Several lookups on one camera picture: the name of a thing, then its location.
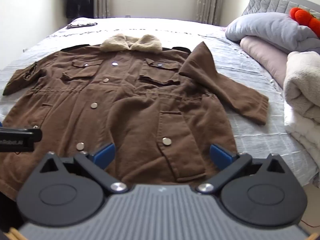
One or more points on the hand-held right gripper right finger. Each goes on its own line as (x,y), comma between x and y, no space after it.
(221,156)

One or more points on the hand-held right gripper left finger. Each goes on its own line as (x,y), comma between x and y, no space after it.
(103,155)

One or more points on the brown coat with fleece collar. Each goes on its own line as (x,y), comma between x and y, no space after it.
(125,100)

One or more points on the grey checked bedspread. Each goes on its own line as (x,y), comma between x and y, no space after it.
(250,62)

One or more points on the white fluffy blanket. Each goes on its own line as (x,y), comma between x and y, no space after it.
(303,92)

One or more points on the pink pillow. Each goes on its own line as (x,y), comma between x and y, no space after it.
(267,55)

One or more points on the small folded patterned cloth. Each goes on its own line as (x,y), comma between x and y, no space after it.
(81,25)

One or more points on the grey-blue folded duvet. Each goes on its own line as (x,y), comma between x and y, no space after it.
(270,27)

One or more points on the grey quilted headboard cover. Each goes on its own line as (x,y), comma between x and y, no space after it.
(272,3)

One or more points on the red orange plush toy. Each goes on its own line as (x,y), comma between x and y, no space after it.
(303,17)

